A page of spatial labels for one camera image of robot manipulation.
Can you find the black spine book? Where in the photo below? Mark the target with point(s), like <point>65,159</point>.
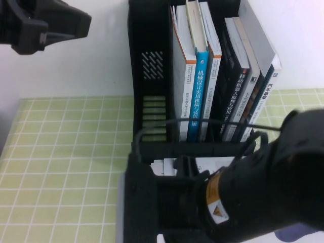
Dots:
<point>236,101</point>

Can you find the blue hardcover book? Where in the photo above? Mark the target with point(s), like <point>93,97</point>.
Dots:
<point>198,101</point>

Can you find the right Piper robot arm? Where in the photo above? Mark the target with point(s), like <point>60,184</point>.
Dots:
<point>278,177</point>

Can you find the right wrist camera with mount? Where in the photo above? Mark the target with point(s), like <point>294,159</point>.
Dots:
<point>139,197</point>

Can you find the grey book orange-black spine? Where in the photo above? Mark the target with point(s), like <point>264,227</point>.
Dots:
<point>249,101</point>

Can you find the white magazine red text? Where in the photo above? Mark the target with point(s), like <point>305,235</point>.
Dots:
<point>157,168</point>

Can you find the black plastic book holder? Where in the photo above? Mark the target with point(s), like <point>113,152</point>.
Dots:
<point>152,38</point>

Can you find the white book orange band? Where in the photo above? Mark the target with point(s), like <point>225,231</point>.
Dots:
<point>187,101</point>
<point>211,83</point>

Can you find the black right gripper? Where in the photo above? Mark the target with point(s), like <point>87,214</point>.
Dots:
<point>182,202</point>

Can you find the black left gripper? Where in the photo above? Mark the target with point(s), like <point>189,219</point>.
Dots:
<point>12,12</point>

